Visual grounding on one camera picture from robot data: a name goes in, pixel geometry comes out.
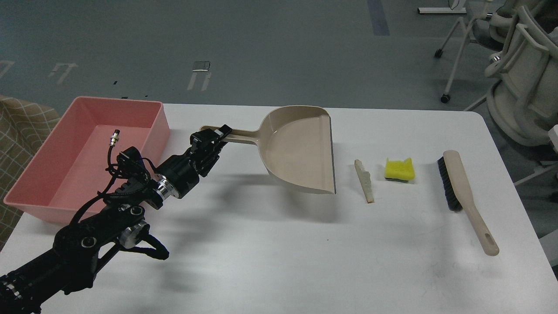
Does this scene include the yellow sponge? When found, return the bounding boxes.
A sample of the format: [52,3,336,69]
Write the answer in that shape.
[383,157,416,181]

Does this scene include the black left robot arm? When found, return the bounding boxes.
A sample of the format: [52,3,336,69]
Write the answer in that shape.
[1,125,232,314]

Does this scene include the slice of bread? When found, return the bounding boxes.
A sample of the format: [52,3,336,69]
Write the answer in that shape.
[354,159,375,204]

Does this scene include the white chair on casters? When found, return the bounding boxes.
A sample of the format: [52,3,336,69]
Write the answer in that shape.
[434,0,515,104]

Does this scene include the beige plastic dustpan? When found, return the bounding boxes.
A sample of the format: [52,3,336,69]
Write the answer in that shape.
[225,105,336,195]

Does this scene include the white plastic chair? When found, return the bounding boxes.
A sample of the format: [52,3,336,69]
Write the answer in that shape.
[466,5,558,171]

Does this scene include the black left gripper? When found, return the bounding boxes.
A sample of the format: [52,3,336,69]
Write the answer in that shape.
[156,124,232,199]

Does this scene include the beige brush black bristles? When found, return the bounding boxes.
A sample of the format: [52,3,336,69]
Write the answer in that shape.
[437,150,500,256]

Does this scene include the pink plastic bin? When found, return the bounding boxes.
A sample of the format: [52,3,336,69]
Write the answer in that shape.
[4,97,170,225]

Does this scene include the metal floor plate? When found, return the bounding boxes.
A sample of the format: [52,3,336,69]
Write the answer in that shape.
[192,60,211,73]

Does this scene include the checkered beige cloth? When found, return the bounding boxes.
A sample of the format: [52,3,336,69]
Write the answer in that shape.
[0,95,61,248]

